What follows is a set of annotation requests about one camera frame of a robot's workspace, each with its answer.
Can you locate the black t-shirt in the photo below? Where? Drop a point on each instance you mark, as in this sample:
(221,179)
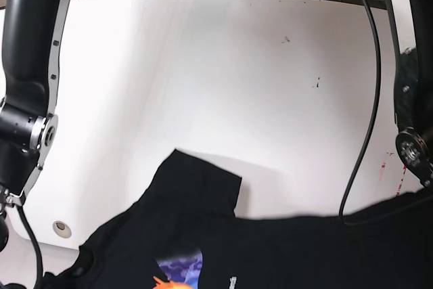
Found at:
(183,233)

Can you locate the red tape rectangle marking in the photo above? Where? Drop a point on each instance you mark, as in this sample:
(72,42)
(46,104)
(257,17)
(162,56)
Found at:
(392,175)

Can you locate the left table cable grommet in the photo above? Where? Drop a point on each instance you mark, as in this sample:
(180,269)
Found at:
(62,229)

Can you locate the black arm cable image-left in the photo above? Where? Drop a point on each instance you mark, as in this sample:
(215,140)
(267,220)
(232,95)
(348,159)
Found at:
(36,248)

